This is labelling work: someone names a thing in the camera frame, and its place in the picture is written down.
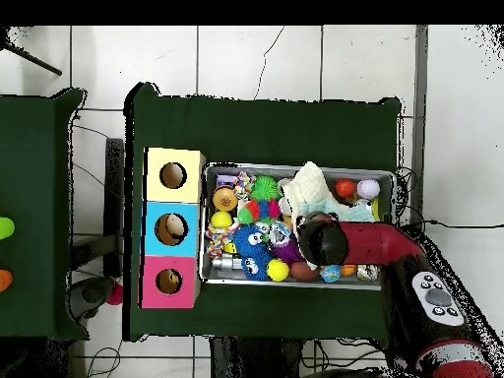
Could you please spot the mint green cloth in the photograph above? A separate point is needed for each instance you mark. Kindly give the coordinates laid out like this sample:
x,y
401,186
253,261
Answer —
x,y
354,214

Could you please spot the white baseball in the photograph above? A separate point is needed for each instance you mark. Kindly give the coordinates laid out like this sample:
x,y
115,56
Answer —
x,y
368,189

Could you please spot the green spiky ball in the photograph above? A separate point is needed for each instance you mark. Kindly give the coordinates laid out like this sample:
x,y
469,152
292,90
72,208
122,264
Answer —
x,y
264,188

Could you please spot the yellow duck toy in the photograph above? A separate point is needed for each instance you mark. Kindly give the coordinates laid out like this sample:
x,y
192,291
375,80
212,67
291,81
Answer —
x,y
170,279

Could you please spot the black tripod leg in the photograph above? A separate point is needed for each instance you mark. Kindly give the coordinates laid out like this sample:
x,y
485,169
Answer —
x,y
35,62

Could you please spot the globe print ball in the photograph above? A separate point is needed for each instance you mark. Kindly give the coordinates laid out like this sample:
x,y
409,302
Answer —
x,y
330,273

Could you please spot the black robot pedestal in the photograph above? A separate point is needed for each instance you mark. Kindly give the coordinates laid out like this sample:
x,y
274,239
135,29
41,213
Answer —
x,y
252,358

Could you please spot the blue spiky monster toy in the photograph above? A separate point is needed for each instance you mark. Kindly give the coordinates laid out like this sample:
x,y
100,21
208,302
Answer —
x,y
246,239

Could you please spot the yellow smiley ball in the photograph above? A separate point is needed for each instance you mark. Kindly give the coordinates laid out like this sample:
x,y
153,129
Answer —
x,y
277,270

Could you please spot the wooden box with three holes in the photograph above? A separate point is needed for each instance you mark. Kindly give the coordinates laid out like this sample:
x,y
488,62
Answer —
x,y
173,157

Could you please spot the brown toy football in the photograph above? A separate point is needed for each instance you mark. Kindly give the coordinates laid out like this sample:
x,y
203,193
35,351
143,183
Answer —
x,y
303,271

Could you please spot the clear mesh bin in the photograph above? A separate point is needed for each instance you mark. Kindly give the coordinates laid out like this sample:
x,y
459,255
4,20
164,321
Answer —
x,y
244,280

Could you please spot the cream waffle cloth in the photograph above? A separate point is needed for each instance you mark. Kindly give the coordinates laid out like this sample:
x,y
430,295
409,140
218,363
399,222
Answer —
x,y
311,183

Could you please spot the orange ball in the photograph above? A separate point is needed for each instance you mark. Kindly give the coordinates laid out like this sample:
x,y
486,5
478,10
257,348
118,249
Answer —
x,y
345,188

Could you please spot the lime green toy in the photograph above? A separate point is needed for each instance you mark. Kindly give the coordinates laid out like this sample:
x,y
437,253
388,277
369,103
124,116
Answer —
x,y
4,228

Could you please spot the orange toy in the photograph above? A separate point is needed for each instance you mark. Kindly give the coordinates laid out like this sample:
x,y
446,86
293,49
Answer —
x,y
4,280

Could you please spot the dark green table cloth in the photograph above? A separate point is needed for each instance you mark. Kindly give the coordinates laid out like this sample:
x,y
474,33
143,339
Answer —
x,y
267,130
35,197

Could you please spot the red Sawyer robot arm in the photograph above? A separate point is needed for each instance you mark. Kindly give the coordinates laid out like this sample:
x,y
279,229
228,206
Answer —
x,y
378,242

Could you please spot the yellow tennis ball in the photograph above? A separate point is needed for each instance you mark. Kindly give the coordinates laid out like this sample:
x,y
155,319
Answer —
x,y
221,219

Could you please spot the toy hamburger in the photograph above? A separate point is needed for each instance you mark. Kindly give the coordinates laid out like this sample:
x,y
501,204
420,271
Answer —
x,y
225,198

